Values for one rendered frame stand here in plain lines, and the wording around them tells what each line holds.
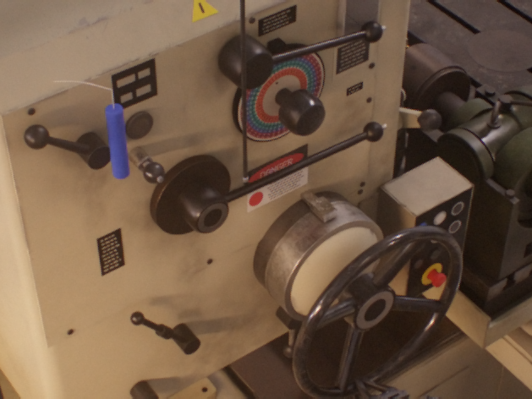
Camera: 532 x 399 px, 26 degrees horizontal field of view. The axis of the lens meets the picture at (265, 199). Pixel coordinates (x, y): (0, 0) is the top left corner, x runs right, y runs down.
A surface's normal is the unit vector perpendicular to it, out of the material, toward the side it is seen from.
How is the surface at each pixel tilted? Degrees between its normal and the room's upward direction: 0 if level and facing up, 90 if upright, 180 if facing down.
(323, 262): 65
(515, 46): 0
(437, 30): 0
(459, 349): 90
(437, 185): 0
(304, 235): 27
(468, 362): 90
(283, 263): 57
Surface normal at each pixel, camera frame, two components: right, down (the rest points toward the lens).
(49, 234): 0.58, 0.56
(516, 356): -0.81, 0.40
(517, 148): -0.38, -0.45
